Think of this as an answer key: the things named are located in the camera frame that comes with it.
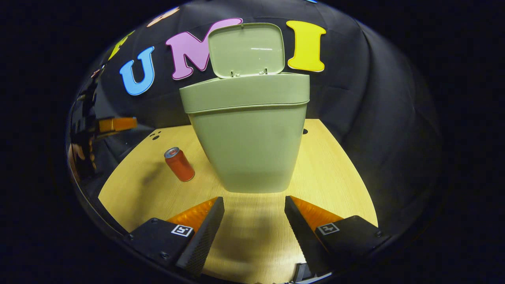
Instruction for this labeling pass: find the wooden desktop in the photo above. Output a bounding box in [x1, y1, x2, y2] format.
[98, 118, 378, 284]

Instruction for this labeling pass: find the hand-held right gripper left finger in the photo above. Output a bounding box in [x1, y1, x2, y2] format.
[123, 196, 225, 278]

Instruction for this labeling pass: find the pale green desktop garbage bin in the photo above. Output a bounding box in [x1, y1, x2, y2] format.
[180, 22, 310, 194]

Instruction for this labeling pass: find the red pop can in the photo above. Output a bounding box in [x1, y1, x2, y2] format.
[164, 147, 195, 182]

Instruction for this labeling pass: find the black backdrop cloth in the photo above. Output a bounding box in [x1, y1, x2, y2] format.
[66, 0, 442, 237]

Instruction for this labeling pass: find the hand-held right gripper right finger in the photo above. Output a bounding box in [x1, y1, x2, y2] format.
[284, 195, 392, 277]

